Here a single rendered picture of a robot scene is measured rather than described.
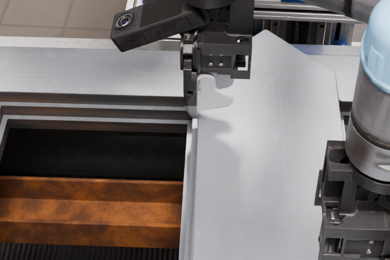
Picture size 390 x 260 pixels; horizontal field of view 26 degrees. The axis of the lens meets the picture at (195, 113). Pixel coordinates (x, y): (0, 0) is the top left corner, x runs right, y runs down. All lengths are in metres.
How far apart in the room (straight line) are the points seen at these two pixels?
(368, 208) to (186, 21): 0.30
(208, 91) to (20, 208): 0.36
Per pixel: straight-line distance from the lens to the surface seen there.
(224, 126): 1.05
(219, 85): 1.05
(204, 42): 0.95
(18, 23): 2.64
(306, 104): 1.09
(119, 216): 1.20
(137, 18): 0.97
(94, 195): 1.21
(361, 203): 0.79
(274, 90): 1.10
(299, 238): 0.95
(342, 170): 0.74
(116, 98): 1.10
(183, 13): 0.93
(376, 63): 0.65
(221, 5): 0.91
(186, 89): 0.98
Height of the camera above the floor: 1.62
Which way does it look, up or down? 45 degrees down
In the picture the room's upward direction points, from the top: straight up
